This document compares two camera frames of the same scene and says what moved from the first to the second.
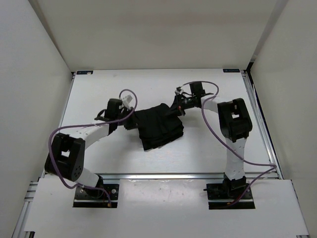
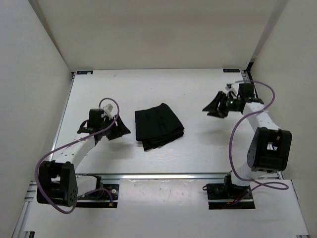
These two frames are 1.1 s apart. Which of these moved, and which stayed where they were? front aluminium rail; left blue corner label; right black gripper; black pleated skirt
Moved: right black gripper
Stayed: black pleated skirt; left blue corner label; front aluminium rail
